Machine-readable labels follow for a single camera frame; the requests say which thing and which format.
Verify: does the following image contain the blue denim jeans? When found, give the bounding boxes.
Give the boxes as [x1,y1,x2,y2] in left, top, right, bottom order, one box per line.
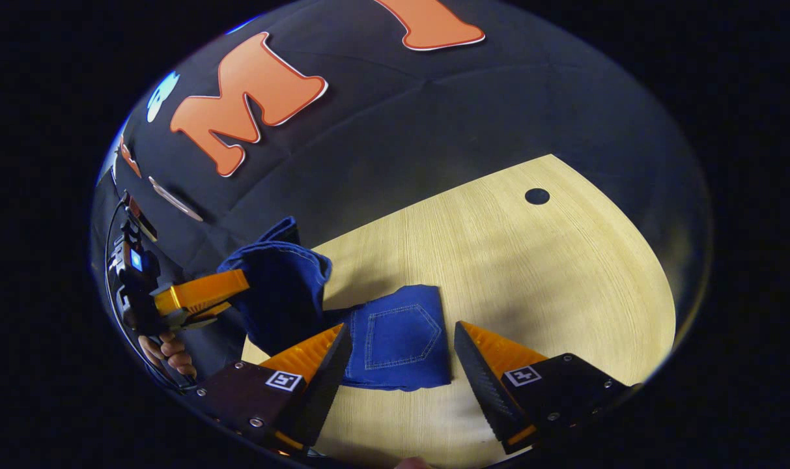
[216,216,454,391]

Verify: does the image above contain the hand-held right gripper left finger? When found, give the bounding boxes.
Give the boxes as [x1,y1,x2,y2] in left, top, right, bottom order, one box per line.
[196,322,354,457]

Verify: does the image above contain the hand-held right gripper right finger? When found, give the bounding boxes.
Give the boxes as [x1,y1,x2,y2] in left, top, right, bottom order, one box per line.
[453,320,636,455]

